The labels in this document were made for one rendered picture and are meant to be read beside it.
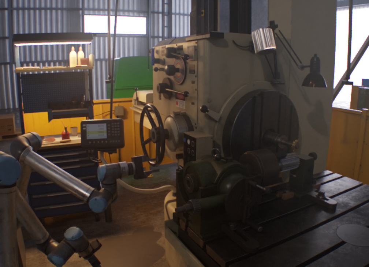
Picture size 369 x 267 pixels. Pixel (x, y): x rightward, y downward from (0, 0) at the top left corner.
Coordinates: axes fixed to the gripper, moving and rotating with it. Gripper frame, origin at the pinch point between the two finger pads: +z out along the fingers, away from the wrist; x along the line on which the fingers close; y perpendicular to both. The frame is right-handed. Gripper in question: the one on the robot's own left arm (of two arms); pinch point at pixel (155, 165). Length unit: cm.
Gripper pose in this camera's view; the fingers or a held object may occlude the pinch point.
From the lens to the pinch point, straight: 178.1
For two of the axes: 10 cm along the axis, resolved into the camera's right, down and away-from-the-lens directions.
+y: 4.5, -0.8, -8.9
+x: -1.2, -9.9, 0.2
